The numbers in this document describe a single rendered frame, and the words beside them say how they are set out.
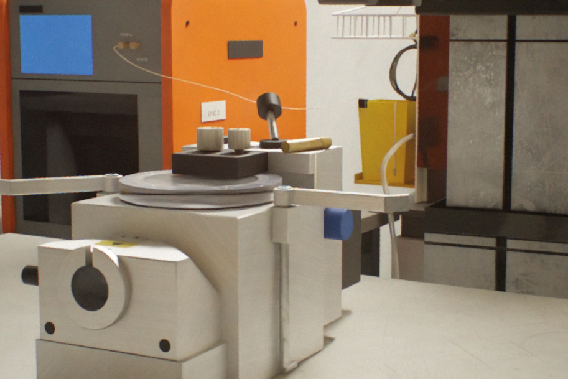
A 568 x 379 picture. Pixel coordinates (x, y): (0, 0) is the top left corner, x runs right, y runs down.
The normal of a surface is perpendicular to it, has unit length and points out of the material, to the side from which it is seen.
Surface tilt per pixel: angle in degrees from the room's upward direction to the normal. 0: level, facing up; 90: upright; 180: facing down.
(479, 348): 0
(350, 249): 90
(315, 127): 90
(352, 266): 90
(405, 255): 90
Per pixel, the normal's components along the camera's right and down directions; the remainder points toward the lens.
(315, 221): 0.89, 0.07
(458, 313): 0.00, -0.99
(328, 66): -0.50, 0.12
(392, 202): 0.30, 0.14
